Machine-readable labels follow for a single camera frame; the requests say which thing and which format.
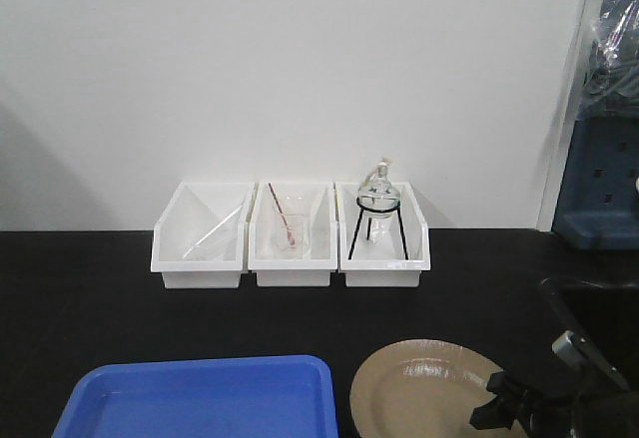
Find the white storage bin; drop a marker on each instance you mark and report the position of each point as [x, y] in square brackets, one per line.
[194, 209]
[362, 271]
[317, 202]

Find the right white storage bin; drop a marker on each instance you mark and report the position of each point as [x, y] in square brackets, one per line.
[362, 271]

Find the clear plastic bag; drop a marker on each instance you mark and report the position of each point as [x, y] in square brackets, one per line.
[611, 80]

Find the clear glass beaker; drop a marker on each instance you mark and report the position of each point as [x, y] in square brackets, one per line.
[300, 226]

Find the blue perforated rack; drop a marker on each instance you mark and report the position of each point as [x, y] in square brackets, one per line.
[597, 206]

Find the middle white storage bin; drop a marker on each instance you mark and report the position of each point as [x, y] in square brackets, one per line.
[317, 202]

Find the black sink basin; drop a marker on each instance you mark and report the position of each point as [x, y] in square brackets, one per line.
[604, 313]

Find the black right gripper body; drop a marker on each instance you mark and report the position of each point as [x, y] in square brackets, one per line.
[543, 416]

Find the glass stirring rod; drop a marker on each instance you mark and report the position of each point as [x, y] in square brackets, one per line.
[215, 241]

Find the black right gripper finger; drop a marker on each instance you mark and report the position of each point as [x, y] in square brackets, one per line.
[495, 414]
[506, 389]

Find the beige plate with black rim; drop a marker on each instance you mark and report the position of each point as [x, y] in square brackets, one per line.
[422, 388]

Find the black wire tripod stand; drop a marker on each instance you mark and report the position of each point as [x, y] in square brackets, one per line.
[379, 220]

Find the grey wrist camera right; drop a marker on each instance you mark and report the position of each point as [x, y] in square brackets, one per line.
[564, 348]

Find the left white storage bin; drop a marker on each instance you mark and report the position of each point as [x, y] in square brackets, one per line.
[194, 209]

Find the round glass flask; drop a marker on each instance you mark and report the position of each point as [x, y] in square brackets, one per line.
[376, 194]

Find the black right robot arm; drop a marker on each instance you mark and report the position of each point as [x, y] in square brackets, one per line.
[607, 415]

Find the blue plastic tray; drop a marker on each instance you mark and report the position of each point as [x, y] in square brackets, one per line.
[267, 396]

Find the red thermometer rod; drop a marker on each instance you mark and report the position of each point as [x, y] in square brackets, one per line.
[291, 240]

